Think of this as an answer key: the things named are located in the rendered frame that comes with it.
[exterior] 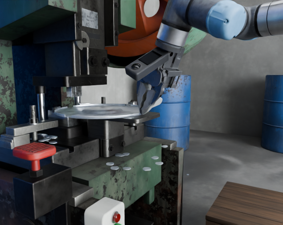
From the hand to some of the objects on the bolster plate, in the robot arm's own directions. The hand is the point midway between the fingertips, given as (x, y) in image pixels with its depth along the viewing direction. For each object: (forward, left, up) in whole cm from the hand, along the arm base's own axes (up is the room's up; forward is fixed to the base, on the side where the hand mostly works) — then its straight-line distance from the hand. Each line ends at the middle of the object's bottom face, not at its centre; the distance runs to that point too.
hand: (141, 110), depth 74 cm
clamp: (+31, +7, -9) cm, 33 cm away
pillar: (+34, -3, -6) cm, 35 cm away
